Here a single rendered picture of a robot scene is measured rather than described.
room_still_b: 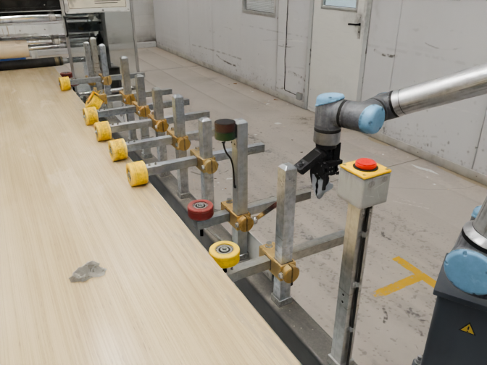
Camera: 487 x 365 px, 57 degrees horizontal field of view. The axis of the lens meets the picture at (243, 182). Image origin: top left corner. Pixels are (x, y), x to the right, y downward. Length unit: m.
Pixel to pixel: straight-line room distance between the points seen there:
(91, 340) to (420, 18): 3.83
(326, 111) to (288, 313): 0.64
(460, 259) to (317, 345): 0.49
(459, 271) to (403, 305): 1.11
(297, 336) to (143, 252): 0.46
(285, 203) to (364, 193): 0.32
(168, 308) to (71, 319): 0.20
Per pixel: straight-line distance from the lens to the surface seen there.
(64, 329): 1.02
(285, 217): 1.15
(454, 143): 4.16
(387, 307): 2.48
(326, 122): 1.49
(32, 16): 3.69
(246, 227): 1.40
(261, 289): 1.37
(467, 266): 1.42
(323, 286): 2.54
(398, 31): 4.47
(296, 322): 1.27
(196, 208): 1.37
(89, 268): 1.15
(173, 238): 1.24
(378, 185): 0.88
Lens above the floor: 1.56
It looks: 26 degrees down
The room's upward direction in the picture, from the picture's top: straight up
